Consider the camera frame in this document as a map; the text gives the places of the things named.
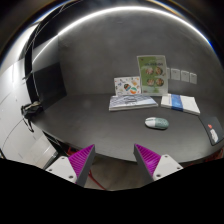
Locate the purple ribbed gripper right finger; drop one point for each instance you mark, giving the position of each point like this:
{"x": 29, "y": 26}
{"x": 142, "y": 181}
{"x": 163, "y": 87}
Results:
{"x": 154, "y": 166}

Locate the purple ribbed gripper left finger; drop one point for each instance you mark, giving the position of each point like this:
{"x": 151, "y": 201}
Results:
{"x": 74, "y": 168}

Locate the white and green computer mouse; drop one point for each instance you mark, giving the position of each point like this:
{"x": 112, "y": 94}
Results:
{"x": 157, "y": 123}

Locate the grey patterned book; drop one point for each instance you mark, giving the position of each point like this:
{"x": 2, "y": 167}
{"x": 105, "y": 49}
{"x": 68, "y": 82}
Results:
{"x": 127, "y": 102}

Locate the white book with blue band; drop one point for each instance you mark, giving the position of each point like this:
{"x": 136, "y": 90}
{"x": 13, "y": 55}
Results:
{"x": 180, "y": 103}

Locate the black bag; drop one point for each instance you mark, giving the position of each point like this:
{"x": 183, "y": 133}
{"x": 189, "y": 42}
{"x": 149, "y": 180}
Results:
{"x": 29, "y": 111}

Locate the white card with stickers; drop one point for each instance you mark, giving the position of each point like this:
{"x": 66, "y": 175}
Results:
{"x": 127, "y": 85}

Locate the green illustrated poster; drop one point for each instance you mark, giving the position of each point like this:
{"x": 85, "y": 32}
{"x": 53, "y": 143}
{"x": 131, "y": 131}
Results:
{"x": 153, "y": 74}

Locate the white wall socket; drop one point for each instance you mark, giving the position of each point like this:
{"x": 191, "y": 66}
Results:
{"x": 193, "y": 78}
{"x": 175, "y": 74}
{"x": 168, "y": 73}
{"x": 185, "y": 76}

